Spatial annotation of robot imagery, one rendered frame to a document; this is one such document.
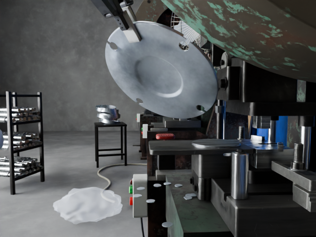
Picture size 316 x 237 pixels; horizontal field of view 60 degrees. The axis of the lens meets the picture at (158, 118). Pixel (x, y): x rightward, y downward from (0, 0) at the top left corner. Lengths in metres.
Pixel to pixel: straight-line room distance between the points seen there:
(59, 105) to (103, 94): 1.18
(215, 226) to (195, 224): 0.04
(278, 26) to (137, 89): 0.50
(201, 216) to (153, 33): 0.40
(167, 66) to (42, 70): 7.20
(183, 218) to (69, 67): 7.09
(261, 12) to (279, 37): 0.04
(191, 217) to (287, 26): 0.45
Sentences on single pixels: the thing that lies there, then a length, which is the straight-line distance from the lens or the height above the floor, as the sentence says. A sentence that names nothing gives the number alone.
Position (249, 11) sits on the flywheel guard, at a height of 0.98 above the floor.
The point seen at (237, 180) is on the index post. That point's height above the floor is 0.74.
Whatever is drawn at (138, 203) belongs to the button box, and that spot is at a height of 0.54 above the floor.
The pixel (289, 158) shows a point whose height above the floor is 0.76.
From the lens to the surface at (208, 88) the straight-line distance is 0.62.
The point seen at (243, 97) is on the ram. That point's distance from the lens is 0.66.
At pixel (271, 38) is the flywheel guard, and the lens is 0.32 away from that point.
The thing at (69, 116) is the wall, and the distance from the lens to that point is 7.56.
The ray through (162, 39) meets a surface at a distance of 0.58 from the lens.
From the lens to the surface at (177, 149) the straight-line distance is 0.65.
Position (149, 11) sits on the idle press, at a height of 1.51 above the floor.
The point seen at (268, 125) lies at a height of 0.83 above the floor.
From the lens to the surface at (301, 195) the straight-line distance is 0.58.
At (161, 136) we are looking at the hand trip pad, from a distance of 1.01.
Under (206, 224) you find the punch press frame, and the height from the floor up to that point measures 0.64.
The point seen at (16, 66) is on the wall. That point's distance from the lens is 8.00.
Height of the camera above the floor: 0.90
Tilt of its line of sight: 5 degrees down
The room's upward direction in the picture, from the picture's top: straight up
